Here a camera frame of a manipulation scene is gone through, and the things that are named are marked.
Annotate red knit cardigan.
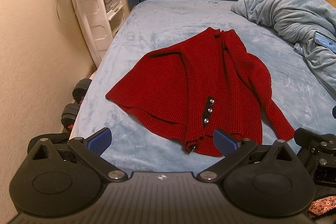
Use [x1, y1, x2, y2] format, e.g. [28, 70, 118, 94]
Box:
[106, 28, 294, 157]

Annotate floral patterned fabric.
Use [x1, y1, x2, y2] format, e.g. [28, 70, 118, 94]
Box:
[308, 196, 335, 218]

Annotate black dumbbell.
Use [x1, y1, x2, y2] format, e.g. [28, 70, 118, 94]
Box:
[61, 79, 92, 132]

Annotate smartphone on blanket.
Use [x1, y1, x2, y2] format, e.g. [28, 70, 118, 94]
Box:
[314, 31, 336, 53]

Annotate crumpled grey-blue blanket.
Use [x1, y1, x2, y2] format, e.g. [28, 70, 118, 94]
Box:
[231, 0, 335, 98]

